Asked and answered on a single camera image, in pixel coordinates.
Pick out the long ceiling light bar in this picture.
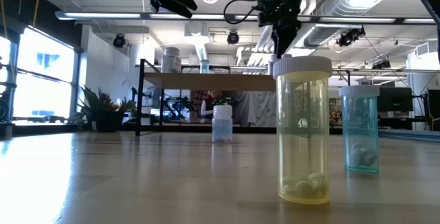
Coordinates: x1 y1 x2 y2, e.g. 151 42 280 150
54 10 437 25

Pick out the person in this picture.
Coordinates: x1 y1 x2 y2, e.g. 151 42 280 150
200 89 226 124

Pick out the large yellow pill bottle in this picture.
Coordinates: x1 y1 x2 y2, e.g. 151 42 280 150
272 56 333 205

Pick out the clear bottle white ribbed cap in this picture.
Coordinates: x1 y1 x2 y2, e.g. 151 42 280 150
211 104 234 144

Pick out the silver ventilation duct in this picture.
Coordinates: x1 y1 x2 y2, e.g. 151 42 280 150
280 0 399 58

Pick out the black computer monitor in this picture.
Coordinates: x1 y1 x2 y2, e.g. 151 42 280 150
377 86 414 113

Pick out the white hanging cloth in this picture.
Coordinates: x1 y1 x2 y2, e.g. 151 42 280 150
223 91 278 128

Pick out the wooden shelf black frame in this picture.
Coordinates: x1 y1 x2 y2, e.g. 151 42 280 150
135 58 314 139

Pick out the blue mat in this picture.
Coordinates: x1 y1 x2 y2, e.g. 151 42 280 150
377 128 440 144

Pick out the black ceiling spotlight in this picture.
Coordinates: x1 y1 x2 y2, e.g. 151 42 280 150
226 30 240 45
336 26 366 48
112 33 127 49

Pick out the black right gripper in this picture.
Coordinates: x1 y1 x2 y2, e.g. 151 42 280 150
257 0 318 58

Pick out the large white medicine bottle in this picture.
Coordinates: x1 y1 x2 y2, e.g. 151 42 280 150
161 47 182 74

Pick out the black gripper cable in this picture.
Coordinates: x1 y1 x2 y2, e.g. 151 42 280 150
223 0 262 25

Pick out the potted green plant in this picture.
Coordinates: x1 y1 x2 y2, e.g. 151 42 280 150
76 85 138 133

